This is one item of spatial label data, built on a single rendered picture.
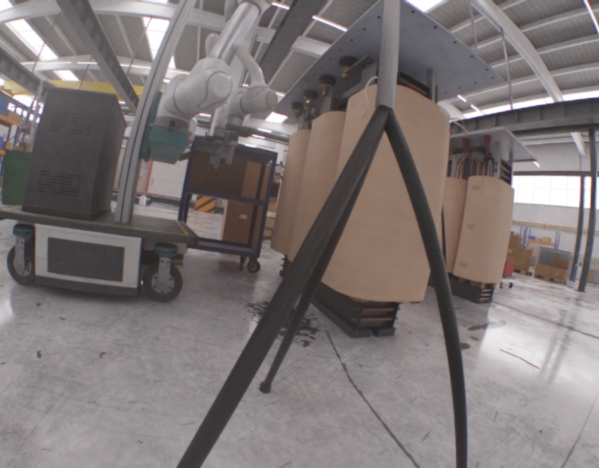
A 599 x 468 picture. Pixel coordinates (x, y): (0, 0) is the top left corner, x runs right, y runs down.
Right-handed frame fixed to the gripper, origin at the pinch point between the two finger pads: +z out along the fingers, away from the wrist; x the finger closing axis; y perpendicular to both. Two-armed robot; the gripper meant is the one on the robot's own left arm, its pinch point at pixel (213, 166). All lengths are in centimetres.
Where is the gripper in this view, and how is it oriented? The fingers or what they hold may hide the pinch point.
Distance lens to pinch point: 162.0
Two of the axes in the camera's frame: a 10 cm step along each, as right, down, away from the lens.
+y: 8.5, 1.2, 5.1
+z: -1.7, 9.8, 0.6
